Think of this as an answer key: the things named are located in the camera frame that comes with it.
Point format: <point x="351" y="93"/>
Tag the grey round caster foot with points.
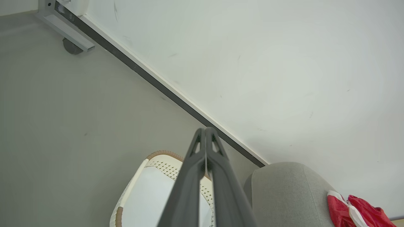
<point x="72" y="49"/>

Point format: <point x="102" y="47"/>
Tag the dark grey baseboard strip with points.
<point x="157" y="83"/>

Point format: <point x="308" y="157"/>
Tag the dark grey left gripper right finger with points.
<point x="228" y="195"/>

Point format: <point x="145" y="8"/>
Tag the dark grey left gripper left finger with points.
<point x="184" y="195"/>

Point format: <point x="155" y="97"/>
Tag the red and white garment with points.
<point x="339" y="209"/>

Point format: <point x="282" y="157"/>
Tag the grey metal frame leg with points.
<point x="64" y="28"/>

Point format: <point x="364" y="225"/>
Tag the cream perforated laundry basket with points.
<point x="165" y="165"/>

